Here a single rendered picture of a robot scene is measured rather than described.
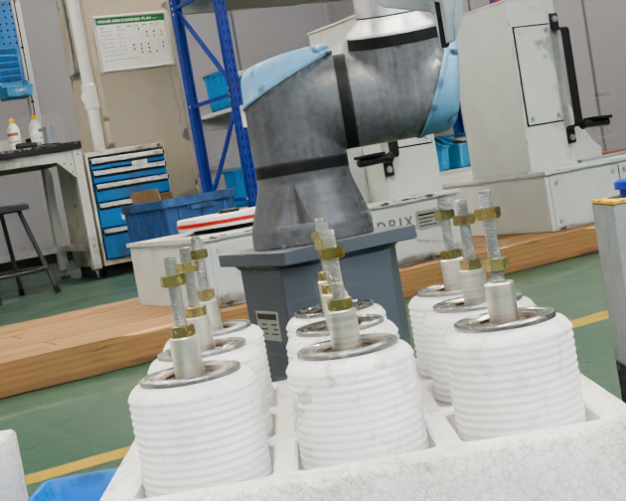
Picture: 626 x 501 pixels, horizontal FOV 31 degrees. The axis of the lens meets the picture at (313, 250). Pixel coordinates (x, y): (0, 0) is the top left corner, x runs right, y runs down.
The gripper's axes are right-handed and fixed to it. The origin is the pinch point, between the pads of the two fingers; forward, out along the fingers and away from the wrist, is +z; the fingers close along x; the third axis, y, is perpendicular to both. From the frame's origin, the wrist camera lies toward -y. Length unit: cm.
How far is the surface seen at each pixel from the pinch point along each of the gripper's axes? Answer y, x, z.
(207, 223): 48, -216, 18
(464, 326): 3.1, 2.7, 21.8
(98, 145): 155, -605, -28
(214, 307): 24.0, -20.6, 19.9
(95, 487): 40, -28, 37
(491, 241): 0.0, 1.5, 16.0
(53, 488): 44, -27, 36
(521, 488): 1.6, 8.8, 32.4
